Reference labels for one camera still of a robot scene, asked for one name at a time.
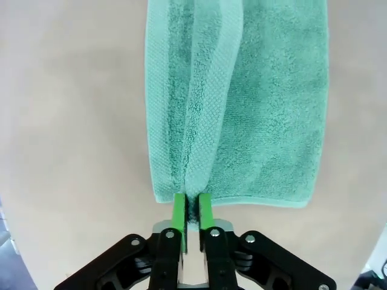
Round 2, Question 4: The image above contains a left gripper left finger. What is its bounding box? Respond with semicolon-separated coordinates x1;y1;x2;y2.
53;192;190;290

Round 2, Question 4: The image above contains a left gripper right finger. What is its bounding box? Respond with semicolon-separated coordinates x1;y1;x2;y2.
198;192;337;290

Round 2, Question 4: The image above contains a green terry towel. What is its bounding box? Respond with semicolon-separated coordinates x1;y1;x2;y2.
144;0;330;210

